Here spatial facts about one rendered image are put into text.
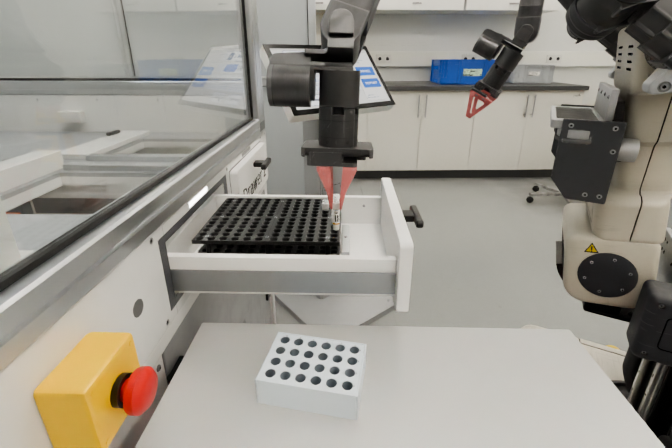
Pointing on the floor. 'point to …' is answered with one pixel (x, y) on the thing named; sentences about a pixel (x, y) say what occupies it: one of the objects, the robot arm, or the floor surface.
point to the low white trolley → (403, 393)
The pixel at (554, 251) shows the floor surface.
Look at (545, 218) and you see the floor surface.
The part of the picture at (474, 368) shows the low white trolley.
